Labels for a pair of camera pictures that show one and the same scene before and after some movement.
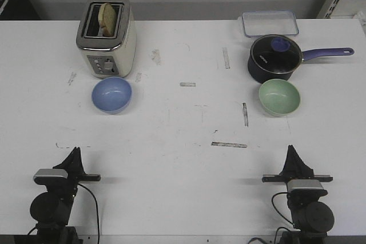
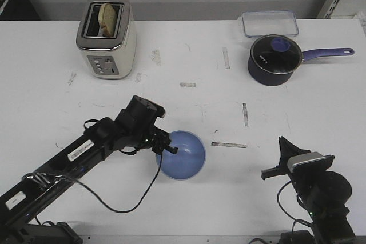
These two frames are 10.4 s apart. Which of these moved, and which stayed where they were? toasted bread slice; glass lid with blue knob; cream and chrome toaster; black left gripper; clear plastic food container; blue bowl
Moved: blue bowl; black left gripper
Stayed: clear plastic food container; toasted bread slice; glass lid with blue knob; cream and chrome toaster
